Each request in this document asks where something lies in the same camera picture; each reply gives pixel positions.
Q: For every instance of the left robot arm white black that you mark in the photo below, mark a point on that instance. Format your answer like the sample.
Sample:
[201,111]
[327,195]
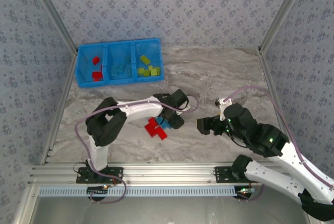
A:
[104,127]

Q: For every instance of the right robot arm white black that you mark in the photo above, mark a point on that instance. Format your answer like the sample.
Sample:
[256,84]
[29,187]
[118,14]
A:
[274,177]

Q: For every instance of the small circuit board with LED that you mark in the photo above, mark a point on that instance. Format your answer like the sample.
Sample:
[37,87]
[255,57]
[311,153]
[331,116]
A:
[97,189]
[246,190]

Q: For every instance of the blue three-compartment plastic bin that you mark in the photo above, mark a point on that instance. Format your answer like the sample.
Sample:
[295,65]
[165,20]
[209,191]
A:
[120,49]

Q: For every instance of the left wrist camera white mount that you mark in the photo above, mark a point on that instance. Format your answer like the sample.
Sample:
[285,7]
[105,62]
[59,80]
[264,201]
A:
[184,111]

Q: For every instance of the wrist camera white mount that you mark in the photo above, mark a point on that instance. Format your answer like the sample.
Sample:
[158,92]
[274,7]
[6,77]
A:
[184,111]
[224,107]

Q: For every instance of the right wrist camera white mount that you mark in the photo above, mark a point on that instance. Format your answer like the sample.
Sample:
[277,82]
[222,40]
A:
[224,107]

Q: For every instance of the aluminium table side rail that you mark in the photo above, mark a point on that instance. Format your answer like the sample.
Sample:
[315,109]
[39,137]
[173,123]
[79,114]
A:
[66,88]
[272,88]

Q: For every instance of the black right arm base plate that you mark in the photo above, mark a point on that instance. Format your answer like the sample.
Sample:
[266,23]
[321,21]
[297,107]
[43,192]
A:
[220,178]

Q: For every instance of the aluminium mounting rail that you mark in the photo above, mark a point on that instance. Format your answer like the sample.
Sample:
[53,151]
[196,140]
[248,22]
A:
[169,173]

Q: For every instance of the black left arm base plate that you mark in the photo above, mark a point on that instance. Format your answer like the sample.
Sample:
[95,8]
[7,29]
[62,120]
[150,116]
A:
[116,170]

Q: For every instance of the aluminium frame post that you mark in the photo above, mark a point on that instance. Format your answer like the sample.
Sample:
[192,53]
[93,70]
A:
[52,12]
[284,12]

